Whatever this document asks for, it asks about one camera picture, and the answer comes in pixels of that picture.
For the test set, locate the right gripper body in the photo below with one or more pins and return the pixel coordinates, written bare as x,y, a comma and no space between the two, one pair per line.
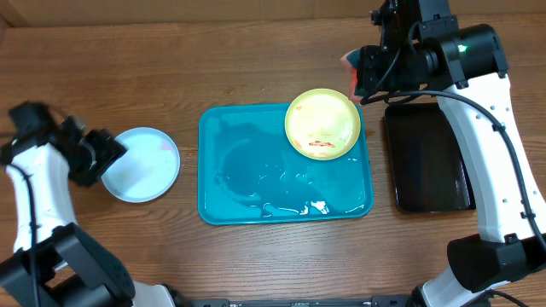
378,78

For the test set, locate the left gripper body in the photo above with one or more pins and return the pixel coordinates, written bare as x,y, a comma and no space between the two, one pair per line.
96,158

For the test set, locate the green and red sponge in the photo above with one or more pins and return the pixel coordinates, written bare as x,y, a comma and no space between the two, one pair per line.
351,61

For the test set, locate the light blue plate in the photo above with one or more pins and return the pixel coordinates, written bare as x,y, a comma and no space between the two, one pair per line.
147,169

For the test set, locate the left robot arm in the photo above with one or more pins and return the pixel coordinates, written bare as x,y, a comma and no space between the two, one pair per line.
55,263

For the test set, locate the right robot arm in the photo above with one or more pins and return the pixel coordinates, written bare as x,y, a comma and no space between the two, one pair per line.
474,95

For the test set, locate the black rectangular tray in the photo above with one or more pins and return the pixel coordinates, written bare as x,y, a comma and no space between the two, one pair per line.
428,172

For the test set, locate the teal plastic serving tray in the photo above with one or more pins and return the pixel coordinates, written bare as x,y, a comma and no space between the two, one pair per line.
249,173

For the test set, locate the green plate upper right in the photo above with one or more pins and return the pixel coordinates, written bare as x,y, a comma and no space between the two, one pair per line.
322,124

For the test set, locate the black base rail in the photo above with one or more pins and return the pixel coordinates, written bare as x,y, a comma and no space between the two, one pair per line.
298,302

